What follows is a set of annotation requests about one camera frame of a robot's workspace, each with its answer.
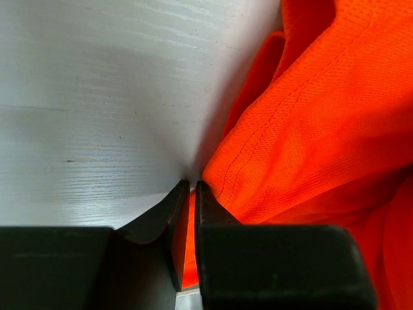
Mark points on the orange shorts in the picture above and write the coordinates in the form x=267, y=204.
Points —
x=321, y=132

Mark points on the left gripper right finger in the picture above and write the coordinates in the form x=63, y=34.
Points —
x=275, y=266

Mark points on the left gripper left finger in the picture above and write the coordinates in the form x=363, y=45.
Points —
x=138, y=266

